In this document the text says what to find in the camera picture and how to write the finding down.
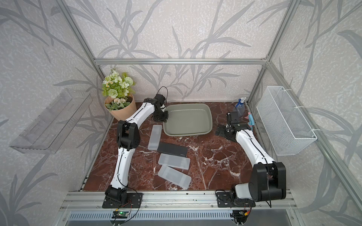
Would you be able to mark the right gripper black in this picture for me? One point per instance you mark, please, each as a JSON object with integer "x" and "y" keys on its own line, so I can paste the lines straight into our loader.
{"x": 221, "y": 132}

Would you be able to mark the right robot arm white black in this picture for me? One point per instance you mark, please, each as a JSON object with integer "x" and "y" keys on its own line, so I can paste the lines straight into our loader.
{"x": 268, "y": 178}

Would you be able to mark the teal pink spray bottle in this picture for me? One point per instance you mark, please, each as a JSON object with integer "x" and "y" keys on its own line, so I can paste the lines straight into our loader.
{"x": 251, "y": 122}

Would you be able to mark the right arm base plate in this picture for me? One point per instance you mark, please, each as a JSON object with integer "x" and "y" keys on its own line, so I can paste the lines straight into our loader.
{"x": 228, "y": 199}

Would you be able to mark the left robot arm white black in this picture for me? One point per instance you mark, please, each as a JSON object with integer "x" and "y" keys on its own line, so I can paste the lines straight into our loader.
{"x": 128, "y": 139}

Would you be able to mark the right circuit board with wires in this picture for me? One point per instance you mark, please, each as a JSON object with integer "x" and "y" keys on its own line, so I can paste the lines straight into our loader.
{"x": 240, "y": 216}

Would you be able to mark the black pencil case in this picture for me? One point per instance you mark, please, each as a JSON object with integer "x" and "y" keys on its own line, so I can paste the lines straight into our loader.
{"x": 172, "y": 149}

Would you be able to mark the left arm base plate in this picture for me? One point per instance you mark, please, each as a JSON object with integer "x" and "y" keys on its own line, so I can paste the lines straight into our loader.
{"x": 129, "y": 200}

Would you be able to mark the translucent white pencil case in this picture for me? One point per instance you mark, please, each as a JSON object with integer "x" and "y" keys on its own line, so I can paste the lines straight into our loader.
{"x": 155, "y": 137}

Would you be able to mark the aluminium front rail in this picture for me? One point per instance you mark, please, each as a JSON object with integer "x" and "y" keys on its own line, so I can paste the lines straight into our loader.
{"x": 151, "y": 200}

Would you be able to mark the clear plastic wall shelf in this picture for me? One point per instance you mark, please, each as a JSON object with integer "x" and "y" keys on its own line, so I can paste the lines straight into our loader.
{"x": 50, "y": 129}

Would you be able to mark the terracotta pot with flowers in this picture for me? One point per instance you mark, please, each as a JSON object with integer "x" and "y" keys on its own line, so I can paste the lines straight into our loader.
{"x": 117, "y": 88}

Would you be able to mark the white wire mesh basket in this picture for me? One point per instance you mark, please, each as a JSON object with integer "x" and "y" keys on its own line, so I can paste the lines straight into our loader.
{"x": 287, "y": 128}

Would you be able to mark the left green circuit board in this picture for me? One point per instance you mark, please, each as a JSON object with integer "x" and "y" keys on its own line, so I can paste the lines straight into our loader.
{"x": 120, "y": 214}

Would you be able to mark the translucent pencil case front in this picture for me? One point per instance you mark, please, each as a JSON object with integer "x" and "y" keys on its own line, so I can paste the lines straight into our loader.
{"x": 174, "y": 176}

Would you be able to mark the clear blue spray bottle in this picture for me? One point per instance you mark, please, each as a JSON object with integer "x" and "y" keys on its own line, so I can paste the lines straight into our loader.
{"x": 240, "y": 106}

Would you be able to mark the grey-green plastic storage box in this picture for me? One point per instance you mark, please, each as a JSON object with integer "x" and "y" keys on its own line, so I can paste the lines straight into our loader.
{"x": 188, "y": 120}

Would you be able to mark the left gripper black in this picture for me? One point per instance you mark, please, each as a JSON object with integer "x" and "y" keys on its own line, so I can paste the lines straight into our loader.
{"x": 164, "y": 119}

